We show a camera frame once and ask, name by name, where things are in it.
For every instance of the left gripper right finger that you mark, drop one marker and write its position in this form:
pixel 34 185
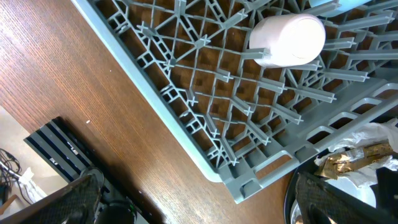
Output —
pixel 320 202

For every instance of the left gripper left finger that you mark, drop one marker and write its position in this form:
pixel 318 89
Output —
pixel 75 203

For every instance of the pink plastic cup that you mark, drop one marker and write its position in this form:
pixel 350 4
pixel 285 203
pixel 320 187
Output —
pixel 291 40

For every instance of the light blue plastic cup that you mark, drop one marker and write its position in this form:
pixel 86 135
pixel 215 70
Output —
pixel 343 6

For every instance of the grey plastic dishwasher rack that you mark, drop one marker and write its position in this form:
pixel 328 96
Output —
pixel 242 124

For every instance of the gold snack wrapper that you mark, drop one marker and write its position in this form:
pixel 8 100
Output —
pixel 353 159

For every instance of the grey plate with food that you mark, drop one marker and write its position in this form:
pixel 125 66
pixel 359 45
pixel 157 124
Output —
pixel 364 194

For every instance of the crumpled white tissue right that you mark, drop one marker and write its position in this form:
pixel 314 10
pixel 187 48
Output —
pixel 366 176

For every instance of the crumpled white tissue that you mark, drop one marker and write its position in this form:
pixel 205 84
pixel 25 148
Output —
pixel 366 176
pixel 369 134

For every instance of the black ribbed base block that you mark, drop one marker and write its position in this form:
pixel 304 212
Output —
pixel 60 148

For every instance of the round black serving tray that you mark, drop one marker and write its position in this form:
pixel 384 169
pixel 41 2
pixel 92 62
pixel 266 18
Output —
pixel 385 190

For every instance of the crumpled white tissue left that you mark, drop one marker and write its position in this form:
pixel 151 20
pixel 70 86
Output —
pixel 369 134

